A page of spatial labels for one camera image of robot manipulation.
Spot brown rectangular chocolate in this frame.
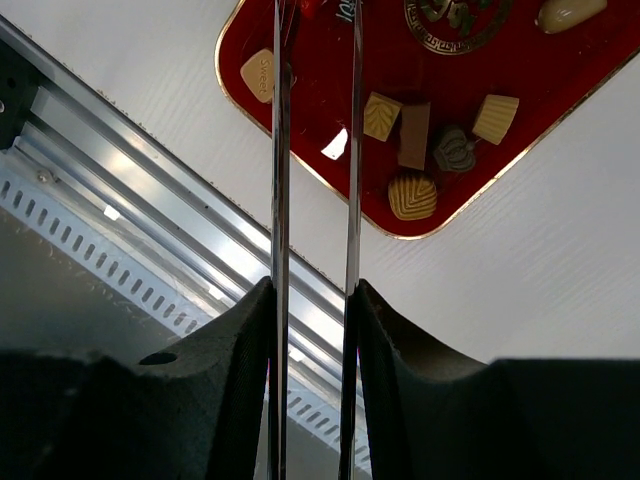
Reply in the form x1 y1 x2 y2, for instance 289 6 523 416
398 103 431 171

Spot tan chocolate cup right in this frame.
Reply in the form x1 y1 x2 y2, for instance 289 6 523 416
472 94 520 145

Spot tan square chocolate lower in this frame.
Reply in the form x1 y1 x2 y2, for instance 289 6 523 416
363 92 402 142

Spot white slotted cable duct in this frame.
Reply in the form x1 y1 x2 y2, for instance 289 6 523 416
0 164 374 476

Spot dark chocolate near brown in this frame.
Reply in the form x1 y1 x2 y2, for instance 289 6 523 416
432 125 476 173

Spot aluminium frame rail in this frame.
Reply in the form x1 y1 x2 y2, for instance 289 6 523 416
0 14 351 391

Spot metal serving tongs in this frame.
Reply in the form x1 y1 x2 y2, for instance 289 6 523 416
268 1 364 479

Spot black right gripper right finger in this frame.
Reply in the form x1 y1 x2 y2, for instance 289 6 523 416
355 282 639 479

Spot red rectangular tray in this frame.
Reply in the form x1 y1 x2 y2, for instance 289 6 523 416
214 0 640 241

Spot golden round chocolate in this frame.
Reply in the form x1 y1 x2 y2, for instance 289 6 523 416
387 173 438 221

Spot beige heart chocolate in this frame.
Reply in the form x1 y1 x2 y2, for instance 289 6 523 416
535 0 608 35

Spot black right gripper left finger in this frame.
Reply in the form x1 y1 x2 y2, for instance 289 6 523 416
1 278 274 479

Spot tan square chocolate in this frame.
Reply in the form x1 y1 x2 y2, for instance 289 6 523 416
240 48 275 104
363 92 402 142

